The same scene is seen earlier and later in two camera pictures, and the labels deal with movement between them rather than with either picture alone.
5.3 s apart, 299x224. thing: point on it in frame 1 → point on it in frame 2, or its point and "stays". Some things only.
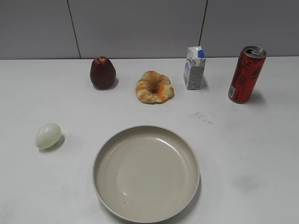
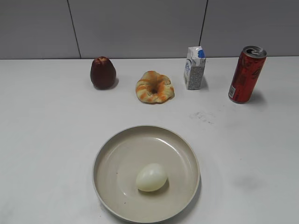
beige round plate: x=146 y=174 stays
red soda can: x=250 y=64 stays
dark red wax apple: x=103 y=73 stays
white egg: x=47 y=135 → x=151 y=177
